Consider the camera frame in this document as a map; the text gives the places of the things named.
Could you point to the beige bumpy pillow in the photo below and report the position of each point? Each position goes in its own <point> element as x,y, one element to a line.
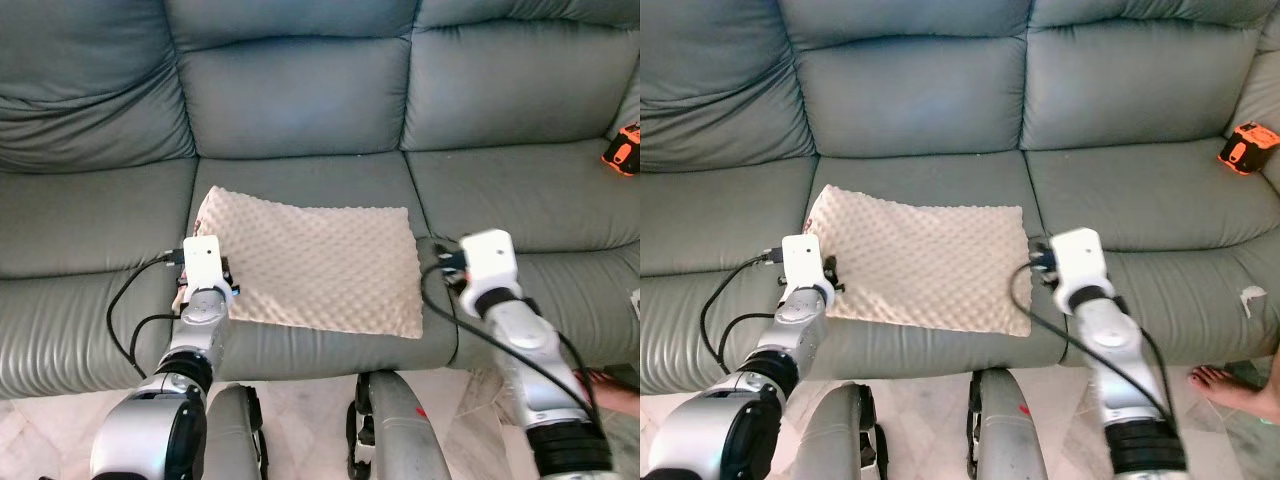
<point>320,265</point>
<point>930,262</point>

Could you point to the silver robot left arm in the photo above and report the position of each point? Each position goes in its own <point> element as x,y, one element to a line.
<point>150,430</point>
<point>720,430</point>

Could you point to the grey-green leather sofa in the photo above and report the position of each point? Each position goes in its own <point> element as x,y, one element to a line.
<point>300,100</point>
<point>920,100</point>

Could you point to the silver robot left leg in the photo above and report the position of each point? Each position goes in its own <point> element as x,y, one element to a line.
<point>835,440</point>
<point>232,440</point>

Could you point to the silver robot leg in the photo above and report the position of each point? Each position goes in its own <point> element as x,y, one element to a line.
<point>400,430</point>
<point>1005,430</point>
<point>232,440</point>
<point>835,440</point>

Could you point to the silver robot right leg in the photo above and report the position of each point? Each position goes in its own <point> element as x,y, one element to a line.
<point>1005,430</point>
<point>400,430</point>

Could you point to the small white scrap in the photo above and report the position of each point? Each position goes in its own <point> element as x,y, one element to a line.
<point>1248,300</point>
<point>636,303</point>

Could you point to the orange and black toy cube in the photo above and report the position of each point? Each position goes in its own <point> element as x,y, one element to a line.
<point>1248,148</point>
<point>622,150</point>

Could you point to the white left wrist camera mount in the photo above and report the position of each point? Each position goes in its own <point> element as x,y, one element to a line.
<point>202,260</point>
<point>800,258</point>

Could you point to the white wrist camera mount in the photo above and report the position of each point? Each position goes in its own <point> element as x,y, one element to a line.
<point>1078,258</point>
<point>800,258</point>
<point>202,260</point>
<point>488,258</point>

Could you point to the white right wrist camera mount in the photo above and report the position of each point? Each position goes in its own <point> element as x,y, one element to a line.
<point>488,258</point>
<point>1078,258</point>

